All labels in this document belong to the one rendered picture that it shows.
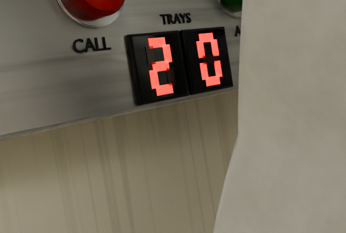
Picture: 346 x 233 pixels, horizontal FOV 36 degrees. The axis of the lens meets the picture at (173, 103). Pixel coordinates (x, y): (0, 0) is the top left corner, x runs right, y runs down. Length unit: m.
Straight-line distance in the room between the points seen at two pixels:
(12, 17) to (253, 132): 0.11
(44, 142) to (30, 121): 0.04
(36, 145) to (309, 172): 0.13
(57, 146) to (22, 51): 0.06
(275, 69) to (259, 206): 0.05
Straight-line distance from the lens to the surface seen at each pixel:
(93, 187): 0.27
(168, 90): 0.26
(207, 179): 0.33
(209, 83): 0.28
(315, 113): 0.16
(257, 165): 0.18
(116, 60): 0.25
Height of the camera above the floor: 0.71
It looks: 3 degrees down
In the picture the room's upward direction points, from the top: 9 degrees counter-clockwise
